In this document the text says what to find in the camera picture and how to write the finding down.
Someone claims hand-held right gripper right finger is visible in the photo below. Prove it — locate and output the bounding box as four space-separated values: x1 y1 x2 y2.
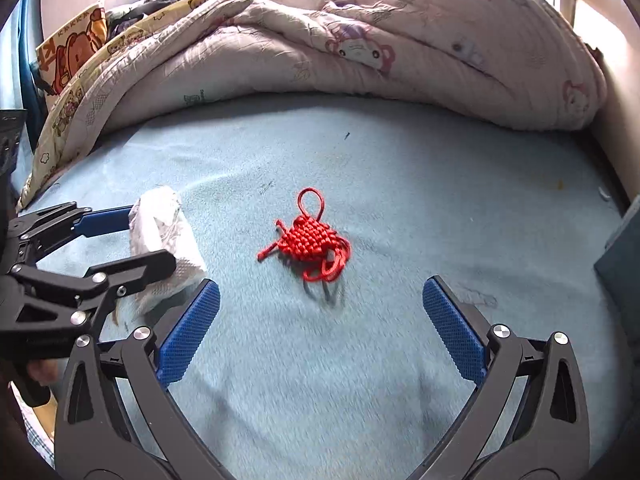
405 276 592 480

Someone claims blue curtain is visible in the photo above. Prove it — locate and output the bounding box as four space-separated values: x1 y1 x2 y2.
0 0 47 161

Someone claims yellow cloth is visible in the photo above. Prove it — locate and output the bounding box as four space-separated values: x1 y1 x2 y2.
20 395 58 441

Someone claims person's left hand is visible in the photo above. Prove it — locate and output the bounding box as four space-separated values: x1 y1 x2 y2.
25 359 59 387

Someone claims teal curtain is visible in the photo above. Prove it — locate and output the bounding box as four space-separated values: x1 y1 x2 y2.
594 204 640 333

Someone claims dark patterned cloth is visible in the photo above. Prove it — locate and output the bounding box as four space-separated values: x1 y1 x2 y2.
104 0 221 37

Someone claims pink cartoon quilt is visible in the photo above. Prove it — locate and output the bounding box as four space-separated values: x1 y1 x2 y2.
107 0 609 134

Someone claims red knotted cord ornament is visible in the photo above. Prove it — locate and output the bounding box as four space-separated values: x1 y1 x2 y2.
257 187 352 283

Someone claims white paper tissue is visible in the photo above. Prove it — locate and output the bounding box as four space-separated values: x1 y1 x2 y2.
127 185 209 312

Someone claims bed with blue sheet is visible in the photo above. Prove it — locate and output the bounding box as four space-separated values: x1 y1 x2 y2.
10 94 632 480

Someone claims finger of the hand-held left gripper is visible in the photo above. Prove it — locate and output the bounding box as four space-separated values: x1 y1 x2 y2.
9 202 136 267
9 250 178 337

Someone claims orange cartoon pillow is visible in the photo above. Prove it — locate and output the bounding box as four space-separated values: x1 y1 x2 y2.
34 2 109 111

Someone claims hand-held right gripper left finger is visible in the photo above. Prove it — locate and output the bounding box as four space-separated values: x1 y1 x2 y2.
52 279 236 480

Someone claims yellow cartoon blanket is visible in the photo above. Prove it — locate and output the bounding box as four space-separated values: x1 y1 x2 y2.
16 0 261 212

